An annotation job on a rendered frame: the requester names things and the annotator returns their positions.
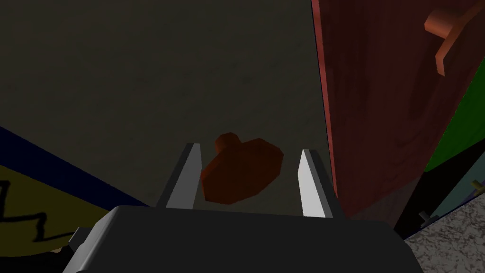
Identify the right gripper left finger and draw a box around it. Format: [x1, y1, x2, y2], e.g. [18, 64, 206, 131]
[156, 142, 202, 210]

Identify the dark red door leaf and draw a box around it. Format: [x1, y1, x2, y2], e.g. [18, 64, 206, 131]
[310, 0, 485, 221]

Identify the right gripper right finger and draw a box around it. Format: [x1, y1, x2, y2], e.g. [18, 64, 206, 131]
[297, 149, 345, 219]

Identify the orange door handle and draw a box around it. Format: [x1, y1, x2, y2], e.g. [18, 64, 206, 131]
[200, 132, 285, 206]
[424, 0, 485, 77]

